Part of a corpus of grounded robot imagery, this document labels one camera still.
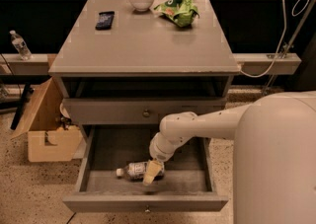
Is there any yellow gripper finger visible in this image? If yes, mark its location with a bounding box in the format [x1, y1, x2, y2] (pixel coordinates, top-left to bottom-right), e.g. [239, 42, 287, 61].
[143, 160, 163, 186]

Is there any clear plastic water bottle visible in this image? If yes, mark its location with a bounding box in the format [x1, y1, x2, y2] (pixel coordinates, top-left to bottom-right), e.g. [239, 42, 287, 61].
[116, 160, 166, 182]

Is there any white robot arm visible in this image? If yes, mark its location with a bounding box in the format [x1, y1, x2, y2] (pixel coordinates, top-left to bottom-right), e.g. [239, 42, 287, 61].
[149, 91, 316, 224]

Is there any open grey bottom drawer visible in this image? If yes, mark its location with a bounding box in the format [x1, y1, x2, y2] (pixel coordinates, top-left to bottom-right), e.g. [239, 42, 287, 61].
[63, 125, 228, 212]

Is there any closed grey upper drawer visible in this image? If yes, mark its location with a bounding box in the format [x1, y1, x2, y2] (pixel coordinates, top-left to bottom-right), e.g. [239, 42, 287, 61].
[62, 98, 226, 124]

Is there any grey drawer cabinet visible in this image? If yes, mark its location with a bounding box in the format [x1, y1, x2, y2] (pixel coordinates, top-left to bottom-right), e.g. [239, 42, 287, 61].
[52, 0, 235, 134]

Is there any water bottle on ledge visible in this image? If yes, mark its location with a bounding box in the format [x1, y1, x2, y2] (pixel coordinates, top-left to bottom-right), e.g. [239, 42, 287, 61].
[10, 30, 32, 60]

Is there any open cardboard box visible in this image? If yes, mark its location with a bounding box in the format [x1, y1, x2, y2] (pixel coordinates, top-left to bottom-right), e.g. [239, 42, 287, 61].
[12, 77, 86, 162]

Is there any dark blue phone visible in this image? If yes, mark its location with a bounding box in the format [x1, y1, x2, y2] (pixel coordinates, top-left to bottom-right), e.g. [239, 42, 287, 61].
[95, 11, 115, 30]

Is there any green chip bag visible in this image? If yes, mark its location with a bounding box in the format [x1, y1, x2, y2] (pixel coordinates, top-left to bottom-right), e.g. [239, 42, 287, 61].
[154, 0, 199, 28]

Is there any white cable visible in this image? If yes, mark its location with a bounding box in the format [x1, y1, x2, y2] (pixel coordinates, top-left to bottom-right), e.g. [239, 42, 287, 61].
[239, 0, 312, 79]

